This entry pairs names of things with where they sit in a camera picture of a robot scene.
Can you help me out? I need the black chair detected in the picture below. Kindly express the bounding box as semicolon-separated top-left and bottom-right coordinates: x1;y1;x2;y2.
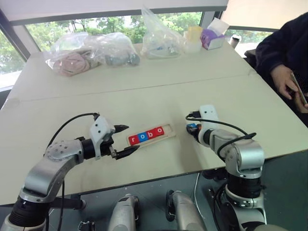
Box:
244;49;258;68

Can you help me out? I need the yellow translucent plastic cup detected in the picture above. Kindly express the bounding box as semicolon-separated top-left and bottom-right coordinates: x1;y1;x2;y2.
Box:
184;26;204;52

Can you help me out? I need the plastic bag with pink fabric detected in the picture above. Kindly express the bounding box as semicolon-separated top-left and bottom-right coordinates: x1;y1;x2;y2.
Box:
44;32;107;78

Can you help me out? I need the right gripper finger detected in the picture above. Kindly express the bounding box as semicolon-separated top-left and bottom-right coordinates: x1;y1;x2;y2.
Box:
188;110;201;121
186;128;199;141

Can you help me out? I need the purple tissue box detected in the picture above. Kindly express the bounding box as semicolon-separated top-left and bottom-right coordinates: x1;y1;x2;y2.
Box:
200;19;230;51

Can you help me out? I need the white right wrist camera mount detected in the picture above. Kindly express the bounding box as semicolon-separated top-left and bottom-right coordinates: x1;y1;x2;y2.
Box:
199;104;220;145

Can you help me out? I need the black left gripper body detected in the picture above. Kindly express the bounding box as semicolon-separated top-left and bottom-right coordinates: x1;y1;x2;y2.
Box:
99;136;118;160

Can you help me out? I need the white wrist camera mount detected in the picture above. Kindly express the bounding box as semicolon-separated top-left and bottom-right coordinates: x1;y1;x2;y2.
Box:
90;115;116;161
199;104;220;145

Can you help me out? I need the wooden tray with letter tiles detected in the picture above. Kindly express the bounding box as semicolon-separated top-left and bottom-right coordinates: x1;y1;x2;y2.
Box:
126;123;177;146

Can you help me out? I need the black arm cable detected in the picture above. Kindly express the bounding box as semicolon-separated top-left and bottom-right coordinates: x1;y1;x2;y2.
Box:
185;114;257;231
46;112;101;231

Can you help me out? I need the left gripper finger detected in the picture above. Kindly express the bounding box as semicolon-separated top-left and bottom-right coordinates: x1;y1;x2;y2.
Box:
115;144;141;160
113;124;130;135

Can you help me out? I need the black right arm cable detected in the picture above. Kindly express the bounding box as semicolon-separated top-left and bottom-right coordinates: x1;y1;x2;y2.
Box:
185;114;257;231

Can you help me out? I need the white floor cable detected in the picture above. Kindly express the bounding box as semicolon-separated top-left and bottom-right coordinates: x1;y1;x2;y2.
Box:
193;172;201;217

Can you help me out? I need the black window frame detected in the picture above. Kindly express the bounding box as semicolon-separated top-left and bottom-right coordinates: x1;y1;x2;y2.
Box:
0;11;275;64

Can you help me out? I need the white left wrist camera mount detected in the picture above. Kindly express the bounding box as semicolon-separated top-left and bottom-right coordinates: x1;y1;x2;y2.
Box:
90;115;116;161

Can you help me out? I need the person in dark clothing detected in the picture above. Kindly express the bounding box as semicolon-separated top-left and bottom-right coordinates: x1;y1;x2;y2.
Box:
255;13;308;114

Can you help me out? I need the silver right robot leg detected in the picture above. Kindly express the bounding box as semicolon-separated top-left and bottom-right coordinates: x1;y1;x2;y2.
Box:
166;190;205;231

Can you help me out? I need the phone with tan case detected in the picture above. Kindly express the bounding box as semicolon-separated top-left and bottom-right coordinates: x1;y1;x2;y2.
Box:
289;72;308;105

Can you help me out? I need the person's right hand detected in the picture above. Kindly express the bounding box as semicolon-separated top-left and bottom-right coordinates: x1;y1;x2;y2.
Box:
271;65;300;100

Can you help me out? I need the silver robot leg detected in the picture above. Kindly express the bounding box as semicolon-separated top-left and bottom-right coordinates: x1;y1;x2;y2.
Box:
107;193;141;231
166;190;205;231

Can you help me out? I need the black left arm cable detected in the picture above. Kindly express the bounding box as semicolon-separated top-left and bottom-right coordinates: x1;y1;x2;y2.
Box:
46;112;101;231

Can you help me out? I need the tall clear plastic bag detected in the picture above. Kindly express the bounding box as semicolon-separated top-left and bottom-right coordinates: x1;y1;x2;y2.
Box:
140;6;189;60

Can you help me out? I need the small black metal clamp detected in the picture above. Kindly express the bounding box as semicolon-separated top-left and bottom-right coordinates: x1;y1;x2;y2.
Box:
78;220;96;231

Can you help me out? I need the person's left hand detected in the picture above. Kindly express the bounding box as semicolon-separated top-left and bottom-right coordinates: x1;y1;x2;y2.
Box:
292;91;308;114

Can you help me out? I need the silver left robot leg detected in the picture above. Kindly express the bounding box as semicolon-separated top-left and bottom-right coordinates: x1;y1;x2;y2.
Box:
107;193;141;231

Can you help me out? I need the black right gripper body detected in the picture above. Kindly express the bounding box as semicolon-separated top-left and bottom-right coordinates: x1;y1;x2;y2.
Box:
194;119;204;143

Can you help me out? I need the plastic bag with grey items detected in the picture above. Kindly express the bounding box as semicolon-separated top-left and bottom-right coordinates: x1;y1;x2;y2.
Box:
96;32;141;68

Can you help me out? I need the black table base foot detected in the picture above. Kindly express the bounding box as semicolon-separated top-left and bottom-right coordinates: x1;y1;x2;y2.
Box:
202;168;228;180

